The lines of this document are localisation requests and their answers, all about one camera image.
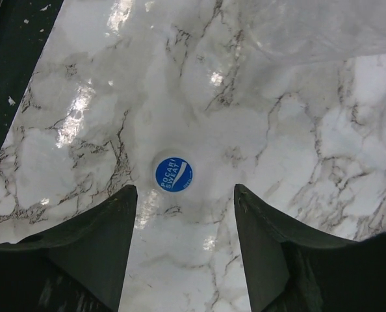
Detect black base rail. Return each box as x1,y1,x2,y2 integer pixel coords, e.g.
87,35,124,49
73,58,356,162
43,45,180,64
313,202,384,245
0,0,62,149

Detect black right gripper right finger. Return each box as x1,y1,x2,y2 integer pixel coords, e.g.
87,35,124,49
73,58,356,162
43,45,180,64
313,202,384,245
234,184,386,311

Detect blue white bottle cap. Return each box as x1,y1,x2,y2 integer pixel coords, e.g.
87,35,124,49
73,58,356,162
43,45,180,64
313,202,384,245
151,148,194,194

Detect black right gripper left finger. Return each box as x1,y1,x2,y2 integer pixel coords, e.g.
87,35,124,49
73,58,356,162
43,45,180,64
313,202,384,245
0,185,138,311

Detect clear plastic bottle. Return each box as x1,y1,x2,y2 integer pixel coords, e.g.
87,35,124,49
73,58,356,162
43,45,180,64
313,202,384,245
240,0,386,65

